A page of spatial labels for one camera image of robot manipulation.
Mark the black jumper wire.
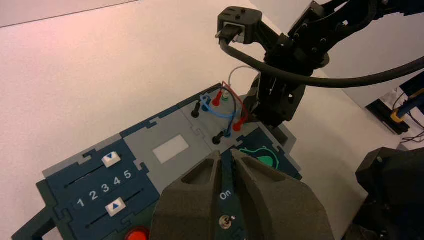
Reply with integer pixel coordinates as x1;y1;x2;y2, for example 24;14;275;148
191;86;238;146

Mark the white jumper wire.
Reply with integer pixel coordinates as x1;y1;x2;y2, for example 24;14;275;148
222;65;261;100

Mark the metal toggle switch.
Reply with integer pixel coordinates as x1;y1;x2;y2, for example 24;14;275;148
218;215;237;233

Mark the grey and teal control box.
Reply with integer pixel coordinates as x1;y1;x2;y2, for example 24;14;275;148
11;82;303;240

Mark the black camera cable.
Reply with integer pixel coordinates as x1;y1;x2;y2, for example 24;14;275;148
218;35;424;89

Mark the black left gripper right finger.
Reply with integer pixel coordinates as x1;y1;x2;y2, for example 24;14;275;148
230;149;335;240

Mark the blue jumper wire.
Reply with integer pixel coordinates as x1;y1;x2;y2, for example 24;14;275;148
200;94;237;138

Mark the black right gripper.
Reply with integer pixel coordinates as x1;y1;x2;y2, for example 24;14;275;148
245;32;330;129

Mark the white slider knob up arrow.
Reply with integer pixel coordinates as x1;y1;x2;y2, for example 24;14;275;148
105;197;127;218

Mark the white display window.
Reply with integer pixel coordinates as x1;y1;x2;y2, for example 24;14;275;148
152;134;190;165

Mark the black equipment stand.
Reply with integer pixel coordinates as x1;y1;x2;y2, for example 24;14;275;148
365;98;411;136

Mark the yellow handled tool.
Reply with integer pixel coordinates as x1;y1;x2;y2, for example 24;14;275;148
390;97;424;125

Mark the white slider knob down arrow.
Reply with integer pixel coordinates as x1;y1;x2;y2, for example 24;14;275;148
101;151;122;169

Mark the red jumper wire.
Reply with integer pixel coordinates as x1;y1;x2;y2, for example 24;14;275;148
211;81;249;133

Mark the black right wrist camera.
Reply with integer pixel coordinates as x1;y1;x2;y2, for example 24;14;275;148
216;6;266;46

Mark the orange push button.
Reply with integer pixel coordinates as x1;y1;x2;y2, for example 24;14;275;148
124;226;151;240

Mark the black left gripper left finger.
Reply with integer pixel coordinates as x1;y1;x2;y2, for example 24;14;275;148
150;150;222;240

